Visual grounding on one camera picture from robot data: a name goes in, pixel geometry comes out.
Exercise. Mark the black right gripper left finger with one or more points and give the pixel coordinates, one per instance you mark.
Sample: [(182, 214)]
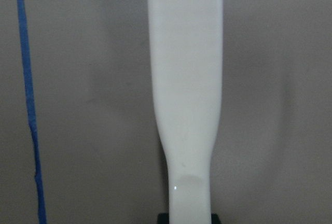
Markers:
[(163, 218)]

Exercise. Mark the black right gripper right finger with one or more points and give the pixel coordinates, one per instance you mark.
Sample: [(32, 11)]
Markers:
[(215, 219)]

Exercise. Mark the beige hand brush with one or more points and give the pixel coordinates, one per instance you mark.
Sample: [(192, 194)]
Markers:
[(186, 48)]

